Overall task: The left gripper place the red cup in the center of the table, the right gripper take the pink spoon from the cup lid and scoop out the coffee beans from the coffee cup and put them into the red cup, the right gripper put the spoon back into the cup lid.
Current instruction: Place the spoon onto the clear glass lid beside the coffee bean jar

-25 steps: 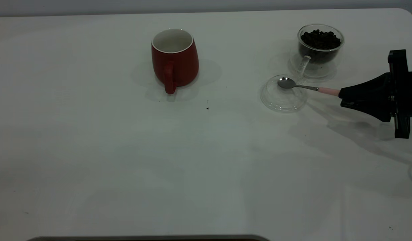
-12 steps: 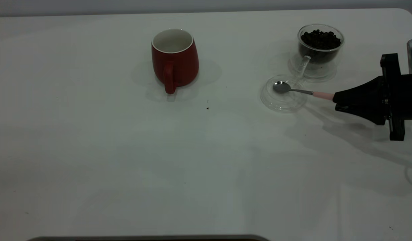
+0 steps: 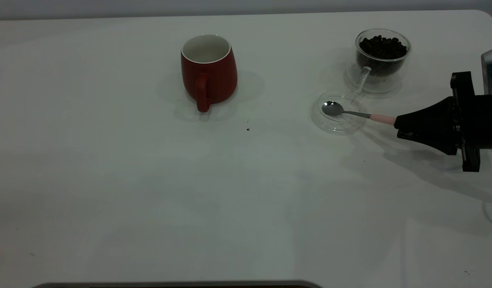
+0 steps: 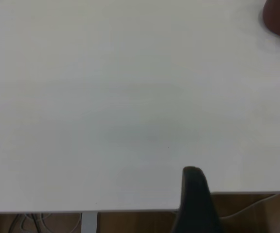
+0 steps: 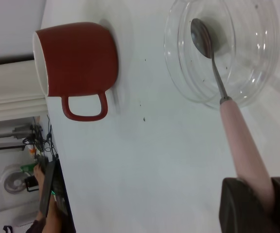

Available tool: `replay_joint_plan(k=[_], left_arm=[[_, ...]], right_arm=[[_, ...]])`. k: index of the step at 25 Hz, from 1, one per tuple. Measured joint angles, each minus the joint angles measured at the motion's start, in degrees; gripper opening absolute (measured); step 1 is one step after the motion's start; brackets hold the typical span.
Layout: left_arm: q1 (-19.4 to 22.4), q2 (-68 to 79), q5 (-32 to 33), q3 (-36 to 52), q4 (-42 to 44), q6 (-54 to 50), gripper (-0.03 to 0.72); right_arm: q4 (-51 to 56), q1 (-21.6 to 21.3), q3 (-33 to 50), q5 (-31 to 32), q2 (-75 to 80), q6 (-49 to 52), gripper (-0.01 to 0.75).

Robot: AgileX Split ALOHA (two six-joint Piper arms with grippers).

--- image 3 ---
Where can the red ceramic mug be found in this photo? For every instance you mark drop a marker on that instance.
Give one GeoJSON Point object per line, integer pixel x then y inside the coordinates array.
{"type": "Point", "coordinates": [214, 80]}

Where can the small clear glass dish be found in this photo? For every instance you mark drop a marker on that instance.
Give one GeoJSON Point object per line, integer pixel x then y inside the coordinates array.
{"type": "Point", "coordinates": [337, 126]}

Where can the dark coffee beans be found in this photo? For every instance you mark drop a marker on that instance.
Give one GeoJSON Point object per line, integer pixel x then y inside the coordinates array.
{"type": "Point", "coordinates": [383, 48]}

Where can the clear glass saucer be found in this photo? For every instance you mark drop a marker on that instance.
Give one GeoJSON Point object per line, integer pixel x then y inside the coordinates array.
{"type": "Point", "coordinates": [389, 87]}

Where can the clear glass cup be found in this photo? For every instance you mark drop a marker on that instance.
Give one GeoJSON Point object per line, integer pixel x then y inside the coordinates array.
{"type": "Point", "coordinates": [361, 78]}

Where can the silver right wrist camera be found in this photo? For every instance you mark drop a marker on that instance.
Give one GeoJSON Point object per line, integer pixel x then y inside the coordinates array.
{"type": "Point", "coordinates": [491, 72]}

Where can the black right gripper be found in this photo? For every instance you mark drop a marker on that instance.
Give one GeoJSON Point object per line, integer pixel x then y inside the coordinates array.
{"type": "Point", "coordinates": [481, 120]}

